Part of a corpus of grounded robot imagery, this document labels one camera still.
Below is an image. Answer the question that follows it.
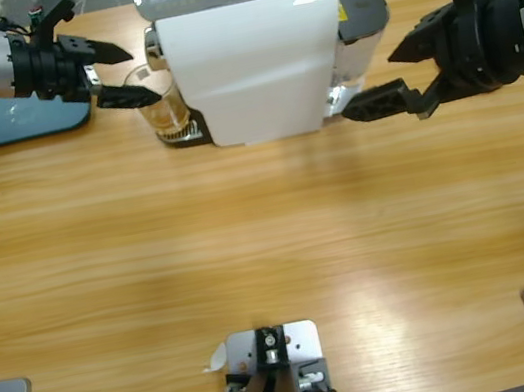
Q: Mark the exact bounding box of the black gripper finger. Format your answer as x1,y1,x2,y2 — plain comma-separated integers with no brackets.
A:
54,24,136,74
337,74,431,130
380,3,466,69
92,74,164,116

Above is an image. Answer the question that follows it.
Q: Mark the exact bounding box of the water tank with black lid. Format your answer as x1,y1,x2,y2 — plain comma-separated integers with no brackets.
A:
318,0,407,117

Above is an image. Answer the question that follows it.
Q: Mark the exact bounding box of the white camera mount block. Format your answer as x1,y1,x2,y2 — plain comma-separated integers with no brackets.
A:
219,316,334,392

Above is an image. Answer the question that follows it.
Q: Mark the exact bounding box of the teal rectangular plastic tray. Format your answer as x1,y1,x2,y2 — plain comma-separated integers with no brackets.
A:
0,78,97,149

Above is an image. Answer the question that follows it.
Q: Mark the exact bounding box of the white paper tag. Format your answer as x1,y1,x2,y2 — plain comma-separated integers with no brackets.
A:
196,342,232,375

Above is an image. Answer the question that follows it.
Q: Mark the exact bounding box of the white capsule coffee machine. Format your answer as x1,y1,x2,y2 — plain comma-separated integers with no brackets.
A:
133,0,410,163

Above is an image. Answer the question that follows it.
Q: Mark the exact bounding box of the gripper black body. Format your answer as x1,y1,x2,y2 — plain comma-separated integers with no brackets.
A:
394,0,524,123
4,23,105,117

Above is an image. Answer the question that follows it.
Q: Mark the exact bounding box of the metal slotted drip tray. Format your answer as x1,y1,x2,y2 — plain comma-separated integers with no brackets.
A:
155,117,211,152

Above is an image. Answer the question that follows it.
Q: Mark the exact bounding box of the clear glass cup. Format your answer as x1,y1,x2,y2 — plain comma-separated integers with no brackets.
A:
119,57,197,149

